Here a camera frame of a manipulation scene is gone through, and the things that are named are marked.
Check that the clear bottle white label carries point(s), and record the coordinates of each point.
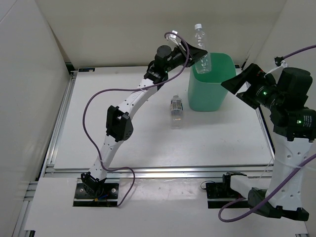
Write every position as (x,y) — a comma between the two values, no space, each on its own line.
(176,111)

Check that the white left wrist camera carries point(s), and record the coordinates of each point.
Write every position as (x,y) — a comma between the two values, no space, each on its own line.
(173,39)

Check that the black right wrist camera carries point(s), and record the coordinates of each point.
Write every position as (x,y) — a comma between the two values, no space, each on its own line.
(294,84)

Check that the green plastic bin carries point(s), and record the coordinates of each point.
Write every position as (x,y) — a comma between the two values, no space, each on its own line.
(205,93)

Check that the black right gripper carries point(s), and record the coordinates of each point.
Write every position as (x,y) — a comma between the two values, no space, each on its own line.
(253,74)

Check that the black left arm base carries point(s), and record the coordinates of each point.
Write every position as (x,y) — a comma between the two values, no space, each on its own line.
(92,192)

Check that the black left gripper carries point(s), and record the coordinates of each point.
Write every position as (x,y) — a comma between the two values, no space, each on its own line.
(194,55)

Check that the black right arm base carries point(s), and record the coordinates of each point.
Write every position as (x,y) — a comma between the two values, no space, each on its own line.
(222,192)

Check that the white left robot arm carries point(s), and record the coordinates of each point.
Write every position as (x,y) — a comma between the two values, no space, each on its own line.
(119,126)

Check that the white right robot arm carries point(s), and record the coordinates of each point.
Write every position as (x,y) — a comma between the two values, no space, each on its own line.
(295,131)

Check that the aluminium table frame rail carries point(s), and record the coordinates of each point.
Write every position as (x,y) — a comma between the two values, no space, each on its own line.
(169,164)

